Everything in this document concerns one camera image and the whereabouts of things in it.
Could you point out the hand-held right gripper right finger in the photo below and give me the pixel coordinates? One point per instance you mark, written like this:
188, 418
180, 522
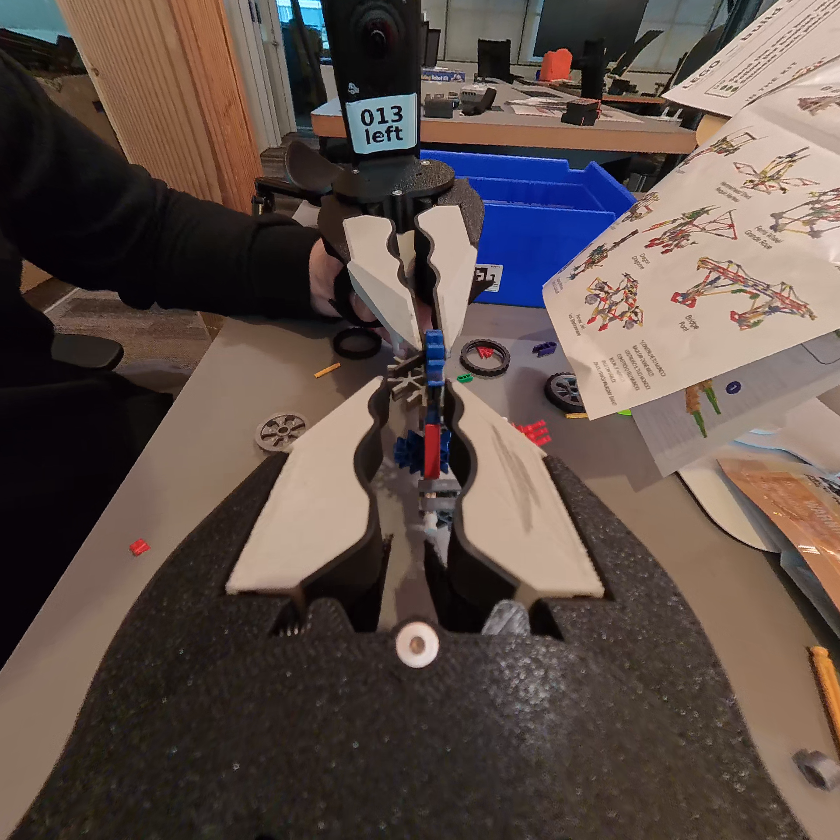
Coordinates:
525, 525

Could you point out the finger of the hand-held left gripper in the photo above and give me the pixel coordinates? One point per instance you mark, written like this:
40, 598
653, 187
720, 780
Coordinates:
453, 262
374, 269

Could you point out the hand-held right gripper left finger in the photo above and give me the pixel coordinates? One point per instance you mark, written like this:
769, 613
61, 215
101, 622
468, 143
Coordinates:
308, 512

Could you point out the blue snowflake connector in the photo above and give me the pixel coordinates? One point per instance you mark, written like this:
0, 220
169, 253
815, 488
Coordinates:
434, 354

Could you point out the colourful construction toy model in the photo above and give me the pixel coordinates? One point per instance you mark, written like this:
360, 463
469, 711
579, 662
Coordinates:
432, 453

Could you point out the person's left forearm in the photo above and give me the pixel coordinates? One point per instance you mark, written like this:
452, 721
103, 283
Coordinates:
164, 229

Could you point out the person's left hand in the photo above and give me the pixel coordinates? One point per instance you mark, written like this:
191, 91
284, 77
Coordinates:
323, 282

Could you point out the blue cardboard box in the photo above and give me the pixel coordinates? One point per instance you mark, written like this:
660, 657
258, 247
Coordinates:
443, 73

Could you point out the small black box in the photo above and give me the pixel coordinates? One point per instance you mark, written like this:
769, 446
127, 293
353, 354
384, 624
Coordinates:
439, 107

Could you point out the grey spoked pulley wheel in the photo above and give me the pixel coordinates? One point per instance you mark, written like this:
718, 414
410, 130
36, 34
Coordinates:
281, 432

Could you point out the blue plastic bin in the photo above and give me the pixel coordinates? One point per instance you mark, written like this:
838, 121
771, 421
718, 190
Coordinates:
538, 249

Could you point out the black curved part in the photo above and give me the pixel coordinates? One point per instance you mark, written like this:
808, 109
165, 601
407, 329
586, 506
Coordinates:
479, 102

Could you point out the black office chair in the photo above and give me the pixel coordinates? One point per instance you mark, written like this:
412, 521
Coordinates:
493, 60

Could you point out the purple connector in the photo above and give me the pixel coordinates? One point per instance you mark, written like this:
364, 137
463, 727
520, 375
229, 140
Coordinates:
544, 348

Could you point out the black wheel with grey hub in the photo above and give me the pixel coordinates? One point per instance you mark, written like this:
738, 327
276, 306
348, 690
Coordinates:
563, 392

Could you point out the long wooden table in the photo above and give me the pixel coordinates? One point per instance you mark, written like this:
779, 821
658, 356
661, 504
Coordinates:
525, 128

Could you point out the small red clip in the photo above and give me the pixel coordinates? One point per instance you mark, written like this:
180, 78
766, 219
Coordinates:
139, 547

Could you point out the orange plastic object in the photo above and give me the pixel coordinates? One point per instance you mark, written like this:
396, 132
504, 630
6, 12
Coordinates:
556, 65

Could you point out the white foam board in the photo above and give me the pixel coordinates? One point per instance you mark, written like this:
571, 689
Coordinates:
715, 505

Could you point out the black device with red trim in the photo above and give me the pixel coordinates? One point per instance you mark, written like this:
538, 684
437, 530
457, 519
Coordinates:
581, 113

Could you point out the wooden pillar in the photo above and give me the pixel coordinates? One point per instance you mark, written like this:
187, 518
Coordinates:
164, 98

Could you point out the black monitor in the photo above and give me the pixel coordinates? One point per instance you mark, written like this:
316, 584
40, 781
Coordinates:
590, 26

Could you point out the toy models instruction sheet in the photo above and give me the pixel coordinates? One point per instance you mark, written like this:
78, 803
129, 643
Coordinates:
695, 282

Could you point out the white instruction booklet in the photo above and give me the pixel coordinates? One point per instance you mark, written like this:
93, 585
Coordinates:
754, 407

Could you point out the black chair armrest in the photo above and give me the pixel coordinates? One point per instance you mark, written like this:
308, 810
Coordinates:
88, 351

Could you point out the brown plastic bag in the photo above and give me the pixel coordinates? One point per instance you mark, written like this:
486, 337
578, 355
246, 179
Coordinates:
800, 525

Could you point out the long yellow rod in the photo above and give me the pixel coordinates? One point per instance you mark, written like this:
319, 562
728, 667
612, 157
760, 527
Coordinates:
825, 695

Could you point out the brick building instruction sheet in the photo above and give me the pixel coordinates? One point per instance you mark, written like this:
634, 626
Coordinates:
754, 52

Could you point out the small grey connector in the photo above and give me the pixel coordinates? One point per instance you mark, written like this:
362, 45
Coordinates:
817, 769

